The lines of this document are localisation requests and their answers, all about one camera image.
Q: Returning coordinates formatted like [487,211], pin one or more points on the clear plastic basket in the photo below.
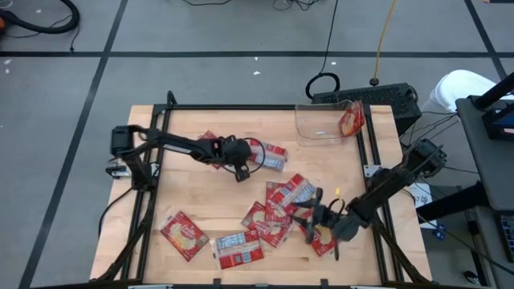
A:
[317,120]

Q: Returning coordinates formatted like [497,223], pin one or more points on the dark keyboard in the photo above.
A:
[508,237]

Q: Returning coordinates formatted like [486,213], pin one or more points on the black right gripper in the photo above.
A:
[341,221]

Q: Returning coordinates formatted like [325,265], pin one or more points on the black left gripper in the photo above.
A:
[233,150]

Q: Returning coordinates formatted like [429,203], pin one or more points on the red popcorn bag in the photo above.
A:
[237,249]
[295,188]
[182,237]
[275,208]
[323,241]
[273,156]
[267,233]
[209,136]
[351,120]

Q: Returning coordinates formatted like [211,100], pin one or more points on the grey desk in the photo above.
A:
[490,172]

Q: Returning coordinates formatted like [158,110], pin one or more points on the black aluminium table frame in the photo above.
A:
[241,107]

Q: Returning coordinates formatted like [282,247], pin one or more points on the white paper sheet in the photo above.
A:
[421,200]

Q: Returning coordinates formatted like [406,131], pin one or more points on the black computer case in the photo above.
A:
[381,100]

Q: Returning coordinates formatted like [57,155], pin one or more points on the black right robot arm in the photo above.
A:
[385,186]

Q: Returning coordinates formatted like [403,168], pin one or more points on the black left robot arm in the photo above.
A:
[176,142]

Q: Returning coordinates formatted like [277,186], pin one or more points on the silver metal bracket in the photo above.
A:
[371,169]
[116,172]

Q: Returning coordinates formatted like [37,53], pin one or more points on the white rounded object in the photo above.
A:
[462,88]

